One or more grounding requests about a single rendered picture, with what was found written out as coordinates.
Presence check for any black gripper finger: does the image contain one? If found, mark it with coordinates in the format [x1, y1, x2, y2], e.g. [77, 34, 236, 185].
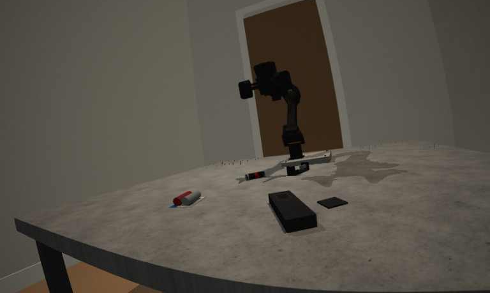
[267, 71, 285, 91]
[242, 80, 252, 98]

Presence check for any black cylindrical battery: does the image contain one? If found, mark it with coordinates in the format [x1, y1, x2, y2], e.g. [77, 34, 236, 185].
[245, 171, 265, 180]

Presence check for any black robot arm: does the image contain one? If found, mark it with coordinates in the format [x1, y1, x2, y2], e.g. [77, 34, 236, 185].
[254, 61, 305, 160]

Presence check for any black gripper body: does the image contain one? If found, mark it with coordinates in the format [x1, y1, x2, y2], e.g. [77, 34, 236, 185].
[238, 70, 292, 100]

